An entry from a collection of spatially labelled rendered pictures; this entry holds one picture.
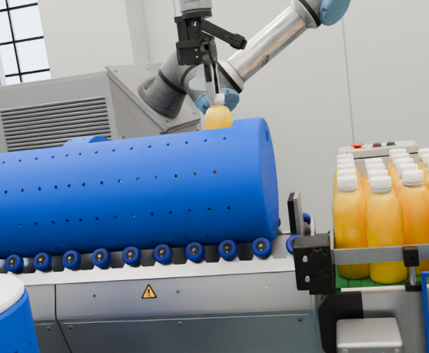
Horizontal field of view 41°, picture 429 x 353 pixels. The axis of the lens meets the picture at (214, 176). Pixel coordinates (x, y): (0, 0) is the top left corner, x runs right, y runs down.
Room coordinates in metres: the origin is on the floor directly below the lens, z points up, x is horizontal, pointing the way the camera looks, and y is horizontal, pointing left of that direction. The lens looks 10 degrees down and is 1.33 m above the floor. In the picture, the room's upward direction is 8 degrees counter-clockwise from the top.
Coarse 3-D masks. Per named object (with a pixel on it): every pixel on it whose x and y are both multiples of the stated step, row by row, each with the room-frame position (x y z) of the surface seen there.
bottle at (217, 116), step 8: (208, 104) 1.38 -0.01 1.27; (216, 104) 1.37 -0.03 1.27; (208, 112) 1.36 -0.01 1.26; (216, 112) 1.35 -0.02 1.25; (224, 112) 1.35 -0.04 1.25; (208, 120) 1.36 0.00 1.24; (216, 120) 1.35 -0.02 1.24; (224, 120) 1.35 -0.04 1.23; (232, 120) 1.36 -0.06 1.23; (208, 128) 1.35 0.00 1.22; (216, 128) 1.34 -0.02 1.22
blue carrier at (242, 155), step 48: (96, 144) 1.32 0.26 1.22; (144, 144) 1.28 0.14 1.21; (192, 144) 1.24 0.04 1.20; (240, 144) 1.21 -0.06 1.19; (0, 192) 1.31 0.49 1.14; (48, 192) 1.27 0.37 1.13; (96, 192) 1.25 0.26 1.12; (144, 192) 1.22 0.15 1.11; (192, 192) 1.19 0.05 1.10; (240, 192) 1.17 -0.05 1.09; (0, 240) 1.32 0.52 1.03; (48, 240) 1.30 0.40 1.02; (96, 240) 1.28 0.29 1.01; (144, 240) 1.26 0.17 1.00; (192, 240) 1.25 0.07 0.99; (240, 240) 1.24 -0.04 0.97
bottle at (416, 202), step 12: (408, 192) 1.09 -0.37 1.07; (420, 192) 1.08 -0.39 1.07; (408, 204) 1.08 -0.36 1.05; (420, 204) 1.07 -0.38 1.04; (408, 216) 1.08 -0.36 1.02; (420, 216) 1.07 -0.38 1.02; (408, 228) 1.08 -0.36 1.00; (420, 228) 1.07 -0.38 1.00; (408, 240) 1.08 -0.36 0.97; (420, 240) 1.07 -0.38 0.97; (420, 264) 1.07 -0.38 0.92
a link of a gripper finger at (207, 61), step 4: (208, 48) 1.36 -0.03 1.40; (208, 52) 1.34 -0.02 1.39; (204, 56) 1.34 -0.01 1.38; (208, 56) 1.34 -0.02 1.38; (204, 60) 1.34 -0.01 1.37; (208, 60) 1.33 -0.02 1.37; (204, 64) 1.34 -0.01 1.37; (208, 64) 1.33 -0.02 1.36; (204, 68) 1.35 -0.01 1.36; (208, 68) 1.33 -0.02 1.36; (208, 72) 1.34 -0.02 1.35; (208, 76) 1.34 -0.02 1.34; (208, 80) 1.34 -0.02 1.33
